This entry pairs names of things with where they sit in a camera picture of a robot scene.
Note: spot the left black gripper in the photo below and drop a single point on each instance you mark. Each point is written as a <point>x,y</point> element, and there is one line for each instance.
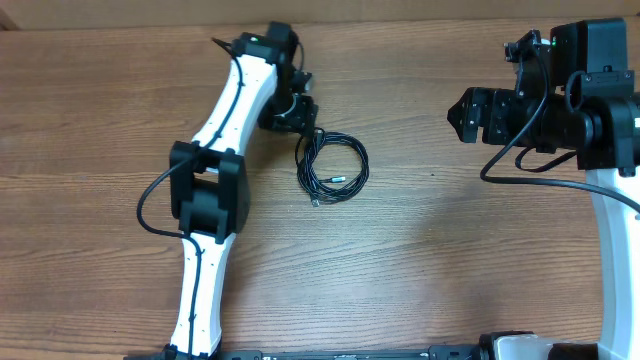
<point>304,120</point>

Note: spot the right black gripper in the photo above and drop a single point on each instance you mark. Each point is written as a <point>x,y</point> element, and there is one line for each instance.
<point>472,113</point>

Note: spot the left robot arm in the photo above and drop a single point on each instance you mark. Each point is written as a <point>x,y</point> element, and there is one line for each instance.
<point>209,186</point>

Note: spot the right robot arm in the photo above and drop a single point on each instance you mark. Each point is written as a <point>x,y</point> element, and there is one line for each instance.
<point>575,99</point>

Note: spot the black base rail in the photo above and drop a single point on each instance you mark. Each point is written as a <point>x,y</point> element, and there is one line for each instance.
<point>345,355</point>

